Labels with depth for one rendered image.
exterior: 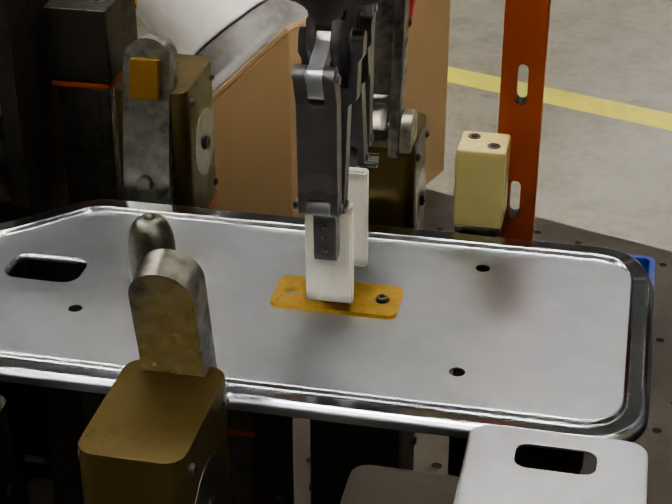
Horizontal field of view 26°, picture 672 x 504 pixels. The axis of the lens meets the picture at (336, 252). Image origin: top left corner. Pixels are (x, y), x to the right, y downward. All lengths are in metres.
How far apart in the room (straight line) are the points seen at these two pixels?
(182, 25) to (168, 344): 0.85
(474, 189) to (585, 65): 3.09
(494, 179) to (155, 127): 0.26
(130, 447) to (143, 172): 0.40
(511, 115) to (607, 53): 3.16
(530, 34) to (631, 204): 2.34
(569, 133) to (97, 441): 2.98
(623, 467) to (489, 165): 0.28
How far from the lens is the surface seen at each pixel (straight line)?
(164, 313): 0.78
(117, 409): 0.78
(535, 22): 1.02
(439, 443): 1.33
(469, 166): 1.02
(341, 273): 0.91
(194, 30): 1.61
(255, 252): 1.01
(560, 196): 3.35
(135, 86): 1.09
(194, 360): 0.79
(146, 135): 1.10
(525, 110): 1.04
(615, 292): 0.98
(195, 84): 1.12
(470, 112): 3.76
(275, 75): 1.45
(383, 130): 1.04
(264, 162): 1.50
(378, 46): 1.04
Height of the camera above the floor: 1.49
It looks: 29 degrees down
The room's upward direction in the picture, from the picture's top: straight up
